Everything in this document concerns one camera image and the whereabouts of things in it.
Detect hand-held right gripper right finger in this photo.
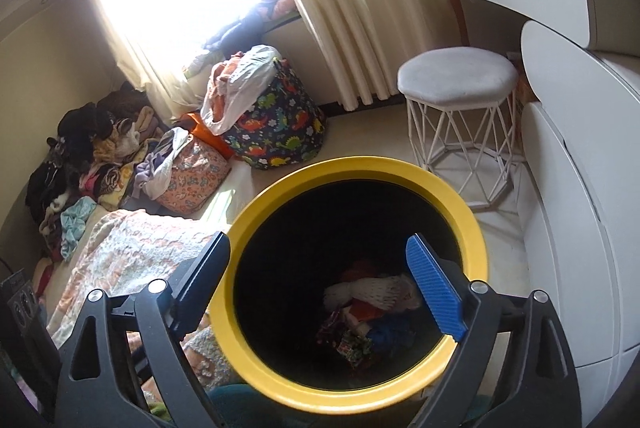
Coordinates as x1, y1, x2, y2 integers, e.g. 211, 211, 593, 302
405, 233, 583, 428

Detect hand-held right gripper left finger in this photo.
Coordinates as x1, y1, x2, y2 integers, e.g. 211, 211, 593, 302
52, 231, 233, 428

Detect large white foam net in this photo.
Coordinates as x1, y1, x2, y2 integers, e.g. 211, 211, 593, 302
323, 273, 424, 314

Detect dark blue wrapper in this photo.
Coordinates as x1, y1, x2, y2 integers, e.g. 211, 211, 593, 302
369, 315, 417, 350

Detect yellow-rimmed black bin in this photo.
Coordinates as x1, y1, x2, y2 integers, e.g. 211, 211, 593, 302
207, 158, 489, 402

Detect peach printed blanket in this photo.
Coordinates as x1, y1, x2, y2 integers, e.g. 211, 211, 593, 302
47, 208, 237, 390

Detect peach printed bag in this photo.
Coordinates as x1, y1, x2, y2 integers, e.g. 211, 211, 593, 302
159, 135, 234, 215

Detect purple grey cloth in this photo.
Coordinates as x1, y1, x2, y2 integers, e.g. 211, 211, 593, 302
131, 127, 194, 202

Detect light blue cloth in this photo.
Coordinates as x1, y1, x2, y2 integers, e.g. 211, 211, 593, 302
59, 197, 99, 262

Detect teal cloth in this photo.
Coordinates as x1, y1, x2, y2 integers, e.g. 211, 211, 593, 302
206, 383, 282, 428

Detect orange bag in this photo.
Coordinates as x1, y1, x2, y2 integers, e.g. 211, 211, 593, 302
179, 111, 237, 160

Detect green towel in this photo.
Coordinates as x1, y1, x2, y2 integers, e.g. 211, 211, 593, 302
146, 400, 177, 428

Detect pink red clothes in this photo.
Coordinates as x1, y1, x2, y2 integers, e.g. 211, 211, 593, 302
32, 257, 57, 300

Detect pile of clothes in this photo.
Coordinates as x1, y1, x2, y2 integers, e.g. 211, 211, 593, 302
24, 81, 172, 260

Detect dinosaur print laundry basket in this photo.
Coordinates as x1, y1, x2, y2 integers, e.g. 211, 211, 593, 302
219, 58, 329, 171

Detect orange cloth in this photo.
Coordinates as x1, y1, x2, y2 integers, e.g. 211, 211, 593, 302
207, 60, 247, 122

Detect white curved cabinet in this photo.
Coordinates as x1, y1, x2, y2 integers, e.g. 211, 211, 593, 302
519, 21, 640, 409

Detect black speaker box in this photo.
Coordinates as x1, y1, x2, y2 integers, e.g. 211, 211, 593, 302
0, 269, 42, 335

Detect white plastic bag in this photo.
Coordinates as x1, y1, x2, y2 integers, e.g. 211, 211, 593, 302
199, 44, 284, 137

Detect cream curtain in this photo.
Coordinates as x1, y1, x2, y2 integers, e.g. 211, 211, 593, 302
75, 0, 212, 120
252, 0, 422, 110

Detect clothes on windowsill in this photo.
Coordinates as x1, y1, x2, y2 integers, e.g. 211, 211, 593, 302
201, 0, 302, 60

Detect white wire-frame stool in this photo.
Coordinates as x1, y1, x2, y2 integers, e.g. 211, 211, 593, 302
397, 46, 521, 212

